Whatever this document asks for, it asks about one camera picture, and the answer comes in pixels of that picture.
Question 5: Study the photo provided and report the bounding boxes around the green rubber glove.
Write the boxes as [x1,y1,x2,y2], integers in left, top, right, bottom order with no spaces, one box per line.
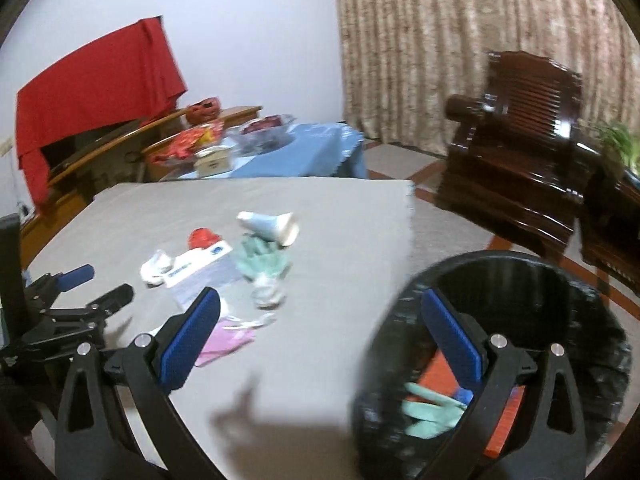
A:
[233,234,290,310]
[401,382,474,440]

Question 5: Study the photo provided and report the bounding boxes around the pink face mask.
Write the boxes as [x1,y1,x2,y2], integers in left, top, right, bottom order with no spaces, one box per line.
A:
[195,313,276,367]

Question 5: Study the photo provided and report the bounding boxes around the black trash bin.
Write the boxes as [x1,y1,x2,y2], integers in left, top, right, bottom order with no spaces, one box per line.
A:
[352,252,631,479]

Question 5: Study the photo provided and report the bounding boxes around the crumpled white tissue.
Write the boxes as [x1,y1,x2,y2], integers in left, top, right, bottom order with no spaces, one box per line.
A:
[139,249,174,287]

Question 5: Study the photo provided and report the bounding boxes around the white blue carton box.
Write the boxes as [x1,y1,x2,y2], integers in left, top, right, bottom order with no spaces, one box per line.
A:
[163,240,232,288]

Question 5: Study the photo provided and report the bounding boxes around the red plastic bag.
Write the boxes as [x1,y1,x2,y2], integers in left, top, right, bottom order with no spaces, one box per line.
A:
[188,228,221,250]

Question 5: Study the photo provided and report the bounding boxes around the wooden side cabinet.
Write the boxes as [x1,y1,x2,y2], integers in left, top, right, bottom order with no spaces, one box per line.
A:
[19,105,264,271]

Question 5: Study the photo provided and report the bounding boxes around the red snack packets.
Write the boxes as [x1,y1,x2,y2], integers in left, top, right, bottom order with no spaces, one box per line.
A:
[151,119,224,165]

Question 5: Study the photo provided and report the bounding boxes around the beige tissue box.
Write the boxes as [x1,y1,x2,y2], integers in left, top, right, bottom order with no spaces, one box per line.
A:
[194,145,234,179]

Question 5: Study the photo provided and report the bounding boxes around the light blue paper cup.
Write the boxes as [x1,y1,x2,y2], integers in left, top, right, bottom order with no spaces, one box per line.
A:
[236,211,300,247]

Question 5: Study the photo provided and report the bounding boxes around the red cloth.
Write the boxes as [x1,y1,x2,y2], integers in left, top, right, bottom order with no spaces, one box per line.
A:
[15,18,186,211]

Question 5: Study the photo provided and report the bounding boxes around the red basket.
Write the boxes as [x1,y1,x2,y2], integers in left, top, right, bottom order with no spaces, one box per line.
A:
[184,96,221,126]

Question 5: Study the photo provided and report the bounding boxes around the dark wooden side table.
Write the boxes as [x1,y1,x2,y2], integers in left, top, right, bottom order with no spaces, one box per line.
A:
[579,166,640,295]

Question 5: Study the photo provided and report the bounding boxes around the glass fruit bowl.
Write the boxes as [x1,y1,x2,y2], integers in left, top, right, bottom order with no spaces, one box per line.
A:
[234,114,295,155]

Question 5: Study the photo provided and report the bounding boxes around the blue tablecloth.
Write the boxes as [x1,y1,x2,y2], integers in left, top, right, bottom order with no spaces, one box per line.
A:
[209,122,368,179]

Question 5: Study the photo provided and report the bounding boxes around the dark wooden armchair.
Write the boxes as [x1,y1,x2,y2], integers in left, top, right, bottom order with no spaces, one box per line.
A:
[435,51,584,262]

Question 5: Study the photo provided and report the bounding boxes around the green potted plant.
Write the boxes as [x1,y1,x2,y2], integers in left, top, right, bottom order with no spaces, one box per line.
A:
[596,122,639,177]

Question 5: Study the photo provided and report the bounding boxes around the beige patterned curtain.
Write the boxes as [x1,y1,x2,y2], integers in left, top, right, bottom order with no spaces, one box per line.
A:
[337,0,639,154]

